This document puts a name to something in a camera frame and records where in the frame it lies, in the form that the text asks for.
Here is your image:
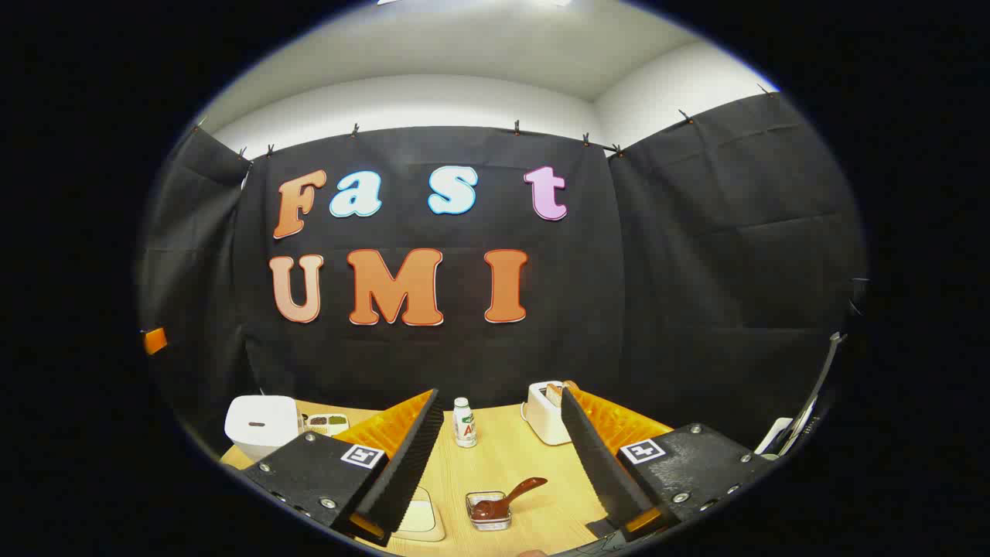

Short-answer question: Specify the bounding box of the cream square dish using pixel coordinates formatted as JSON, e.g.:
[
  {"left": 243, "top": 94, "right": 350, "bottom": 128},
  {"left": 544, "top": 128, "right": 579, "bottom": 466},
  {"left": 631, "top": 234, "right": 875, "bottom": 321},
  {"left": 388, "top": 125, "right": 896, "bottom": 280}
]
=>
[{"left": 391, "top": 486, "right": 447, "bottom": 542}]

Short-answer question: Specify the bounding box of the row of black cloth clips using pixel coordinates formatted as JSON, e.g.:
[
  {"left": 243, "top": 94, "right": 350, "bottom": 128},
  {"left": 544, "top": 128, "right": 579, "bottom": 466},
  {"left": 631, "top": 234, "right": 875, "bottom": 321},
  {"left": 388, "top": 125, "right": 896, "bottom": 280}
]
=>
[{"left": 193, "top": 85, "right": 776, "bottom": 160}]

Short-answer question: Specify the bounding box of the clear square chopstick holder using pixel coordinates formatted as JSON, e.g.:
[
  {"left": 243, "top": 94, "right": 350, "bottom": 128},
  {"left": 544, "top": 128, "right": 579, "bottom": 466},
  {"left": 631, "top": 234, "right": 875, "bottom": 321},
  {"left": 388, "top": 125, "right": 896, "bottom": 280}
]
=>
[{"left": 465, "top": 491, "right": 513, "bottom": 532}]

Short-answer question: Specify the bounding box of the white rice cooker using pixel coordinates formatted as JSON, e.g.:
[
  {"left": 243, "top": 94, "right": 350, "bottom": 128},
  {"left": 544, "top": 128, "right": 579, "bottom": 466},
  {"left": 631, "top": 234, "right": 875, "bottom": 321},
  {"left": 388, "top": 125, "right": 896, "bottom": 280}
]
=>
[{"left": 224, "top": 395, "right": 304, "bottom": 463}]

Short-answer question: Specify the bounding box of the brown wooden spoon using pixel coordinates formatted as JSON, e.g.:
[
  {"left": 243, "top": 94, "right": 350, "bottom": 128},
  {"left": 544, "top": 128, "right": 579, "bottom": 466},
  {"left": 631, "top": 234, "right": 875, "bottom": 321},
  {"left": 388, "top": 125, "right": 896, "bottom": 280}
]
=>
[{"left": 470, "top": 477, "right": 548, "bottom": 521}]

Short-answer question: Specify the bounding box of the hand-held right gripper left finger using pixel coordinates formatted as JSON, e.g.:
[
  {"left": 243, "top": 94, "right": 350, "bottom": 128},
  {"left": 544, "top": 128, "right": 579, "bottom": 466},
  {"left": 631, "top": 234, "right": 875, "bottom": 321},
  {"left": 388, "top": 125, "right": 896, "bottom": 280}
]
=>
[{"left": 240, "top": 388, "right": 446, "bottom": 548}]

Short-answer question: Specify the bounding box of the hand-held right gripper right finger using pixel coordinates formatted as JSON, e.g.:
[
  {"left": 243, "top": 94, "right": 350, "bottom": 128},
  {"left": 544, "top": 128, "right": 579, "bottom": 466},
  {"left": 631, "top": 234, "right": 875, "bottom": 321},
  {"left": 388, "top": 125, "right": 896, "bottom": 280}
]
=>
[{"left": 561, "top": 386, "right": 775, "bottom": 542}]

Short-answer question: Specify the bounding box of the white drink bottle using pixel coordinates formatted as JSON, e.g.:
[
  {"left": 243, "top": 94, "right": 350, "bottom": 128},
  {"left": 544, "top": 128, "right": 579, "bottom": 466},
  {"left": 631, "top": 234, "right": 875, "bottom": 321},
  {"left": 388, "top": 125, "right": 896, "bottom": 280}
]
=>
[{"left": 452, "top": 397, "right": 478, "bottom": 449}]

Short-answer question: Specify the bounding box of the white toaster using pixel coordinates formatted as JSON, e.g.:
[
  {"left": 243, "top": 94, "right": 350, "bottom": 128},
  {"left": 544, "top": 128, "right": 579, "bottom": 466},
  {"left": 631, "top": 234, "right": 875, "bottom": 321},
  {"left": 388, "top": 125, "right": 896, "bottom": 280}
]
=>
[{"left": 522, "top": 381, "right": 577, "bottom": 446}]

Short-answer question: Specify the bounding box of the black backdrop cloth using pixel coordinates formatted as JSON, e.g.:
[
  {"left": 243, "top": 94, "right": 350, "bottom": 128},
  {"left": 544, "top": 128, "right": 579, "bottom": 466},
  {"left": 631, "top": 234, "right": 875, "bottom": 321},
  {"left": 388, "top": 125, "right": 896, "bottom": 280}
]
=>
[{"left": 138, "top": 91, "right": 867, "bottom": 453}]

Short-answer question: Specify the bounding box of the white flat board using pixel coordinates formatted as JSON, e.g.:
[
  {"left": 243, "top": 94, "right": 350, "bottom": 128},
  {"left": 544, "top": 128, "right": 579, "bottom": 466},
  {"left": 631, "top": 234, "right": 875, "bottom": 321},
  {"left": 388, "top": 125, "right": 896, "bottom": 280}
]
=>
[{"left": 754, "top": 418, "right": 794, "bottom": 455}]

